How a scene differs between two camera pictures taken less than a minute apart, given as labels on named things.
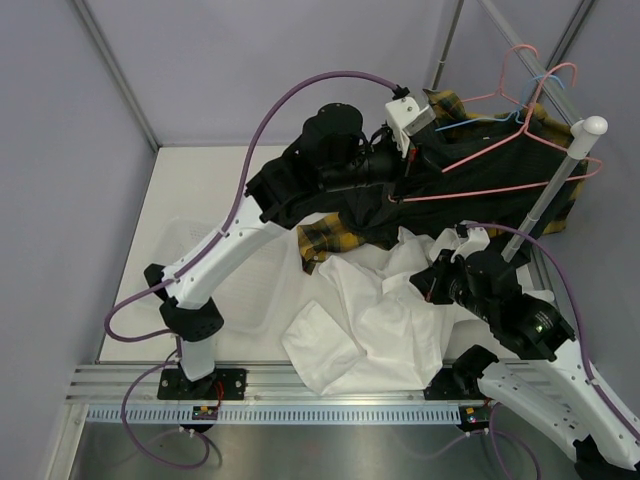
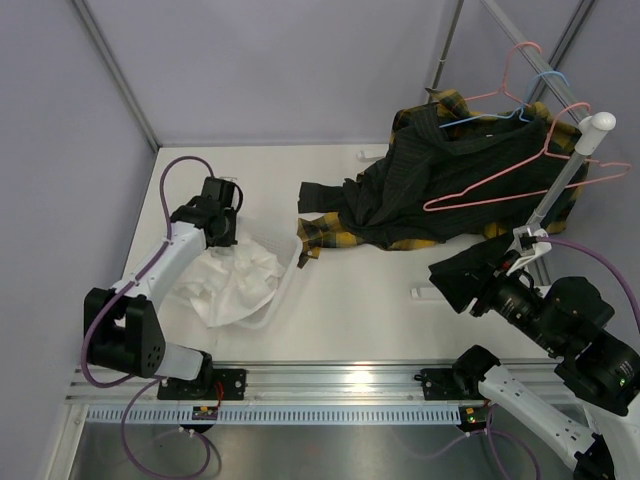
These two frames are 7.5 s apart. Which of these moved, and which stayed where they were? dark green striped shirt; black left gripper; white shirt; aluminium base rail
Moved: black left gripper; white shirt
Stayed: aluminium base rail; dark green striped shirt
